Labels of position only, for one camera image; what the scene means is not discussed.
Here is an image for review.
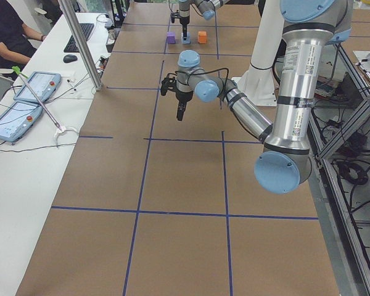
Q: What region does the teach pendant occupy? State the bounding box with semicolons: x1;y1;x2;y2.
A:
14;71;62;103
0;101;43;142

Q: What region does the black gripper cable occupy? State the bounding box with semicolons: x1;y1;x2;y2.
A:
168;68;231;109

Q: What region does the seated person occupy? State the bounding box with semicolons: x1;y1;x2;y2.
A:
0;1;47;69

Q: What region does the black computer mouse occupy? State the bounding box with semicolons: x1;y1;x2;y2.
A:
63;54;78;64

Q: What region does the light blue foam block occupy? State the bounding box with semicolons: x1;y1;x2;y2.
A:
181;32;191;44

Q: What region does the aluminium frame post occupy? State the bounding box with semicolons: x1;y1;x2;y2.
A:
58;0;102;91

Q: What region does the upper teach pendant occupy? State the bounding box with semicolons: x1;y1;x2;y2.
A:
14;71;62;103

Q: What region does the black keyboard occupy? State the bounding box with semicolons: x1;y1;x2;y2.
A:
63;23;95;53

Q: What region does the long metal rod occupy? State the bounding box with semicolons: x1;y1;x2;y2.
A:
12;66;65;134

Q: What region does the metal cup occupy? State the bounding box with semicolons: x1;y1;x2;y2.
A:
108;30;116;40

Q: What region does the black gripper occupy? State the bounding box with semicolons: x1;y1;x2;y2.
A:
160;73;194;121
170;10;190;39

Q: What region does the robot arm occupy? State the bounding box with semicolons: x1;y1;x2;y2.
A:
160;1;353;194
170;0;228;43

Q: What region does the purple foam block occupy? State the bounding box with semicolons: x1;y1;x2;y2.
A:
166;31;176;44

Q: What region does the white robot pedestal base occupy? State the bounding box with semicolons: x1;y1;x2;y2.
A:
235;0;284;106

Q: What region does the orange foam block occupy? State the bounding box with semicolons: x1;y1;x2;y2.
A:
197;31;208;44

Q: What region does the lower teach pendant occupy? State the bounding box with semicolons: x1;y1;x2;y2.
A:
0;101;43;142

